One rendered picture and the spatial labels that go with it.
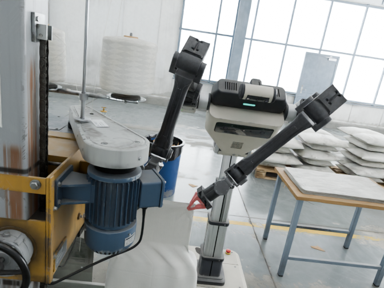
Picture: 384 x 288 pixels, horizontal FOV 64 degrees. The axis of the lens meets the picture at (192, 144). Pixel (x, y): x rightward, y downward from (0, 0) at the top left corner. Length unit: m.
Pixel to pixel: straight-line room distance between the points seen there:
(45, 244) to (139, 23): 8.58
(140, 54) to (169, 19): 8.29
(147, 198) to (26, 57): 0.47
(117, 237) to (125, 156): 0.25
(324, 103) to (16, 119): 0.91
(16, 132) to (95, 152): 0.18
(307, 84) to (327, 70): 0.69
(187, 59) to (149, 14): 8.26
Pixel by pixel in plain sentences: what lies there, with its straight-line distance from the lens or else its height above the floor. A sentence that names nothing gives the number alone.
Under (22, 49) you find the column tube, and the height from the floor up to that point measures 1.63.
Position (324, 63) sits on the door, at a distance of 9.92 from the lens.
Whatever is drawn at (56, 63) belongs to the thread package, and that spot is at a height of 1.59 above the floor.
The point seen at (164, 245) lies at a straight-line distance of 1.40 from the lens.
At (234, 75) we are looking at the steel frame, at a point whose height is 1.19.
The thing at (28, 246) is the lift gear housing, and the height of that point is 1.15.
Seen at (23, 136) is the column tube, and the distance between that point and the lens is 0.81.
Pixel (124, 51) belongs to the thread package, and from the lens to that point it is 0.90.
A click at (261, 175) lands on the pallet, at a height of 0.06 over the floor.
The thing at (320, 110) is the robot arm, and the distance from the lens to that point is 1.13.
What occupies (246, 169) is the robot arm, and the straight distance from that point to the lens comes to 1.22.
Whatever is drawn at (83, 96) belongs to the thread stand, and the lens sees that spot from 1.01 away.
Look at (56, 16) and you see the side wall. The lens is 9.83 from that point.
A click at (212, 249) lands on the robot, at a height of 0.50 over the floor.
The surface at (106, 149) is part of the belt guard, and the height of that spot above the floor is 1.41.
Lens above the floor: 1.68
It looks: 17 degrees down
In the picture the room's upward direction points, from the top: 8 degrees clockwise
